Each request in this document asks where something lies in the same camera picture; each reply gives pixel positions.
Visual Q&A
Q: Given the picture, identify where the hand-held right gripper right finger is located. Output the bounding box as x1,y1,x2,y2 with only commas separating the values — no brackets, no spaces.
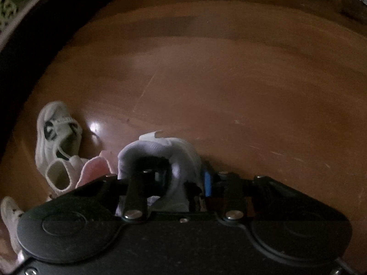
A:
201,162,319,222

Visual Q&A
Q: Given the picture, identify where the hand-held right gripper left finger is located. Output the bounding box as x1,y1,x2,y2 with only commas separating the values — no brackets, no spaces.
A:
61,157,171,222

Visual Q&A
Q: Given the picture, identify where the grey white laced sneaker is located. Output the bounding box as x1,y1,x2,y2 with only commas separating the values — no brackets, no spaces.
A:
117,130,203,213
35,101,88,195

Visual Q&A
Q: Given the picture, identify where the pink patterned baby shoe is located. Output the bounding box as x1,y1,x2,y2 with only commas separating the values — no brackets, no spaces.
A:
75,150,112,190

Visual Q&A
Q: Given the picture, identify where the cream patterned baby shoe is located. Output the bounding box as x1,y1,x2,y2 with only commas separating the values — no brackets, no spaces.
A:
0,196,26,262

